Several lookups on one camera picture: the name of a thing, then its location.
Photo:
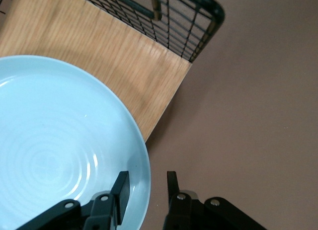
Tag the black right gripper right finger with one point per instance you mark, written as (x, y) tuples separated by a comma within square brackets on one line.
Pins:
[(181, 210)]

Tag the light blue round plate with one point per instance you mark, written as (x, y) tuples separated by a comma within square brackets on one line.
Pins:
[(49, 130)]

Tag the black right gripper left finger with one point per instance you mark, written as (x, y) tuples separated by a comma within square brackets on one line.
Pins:
[(119, 197)]

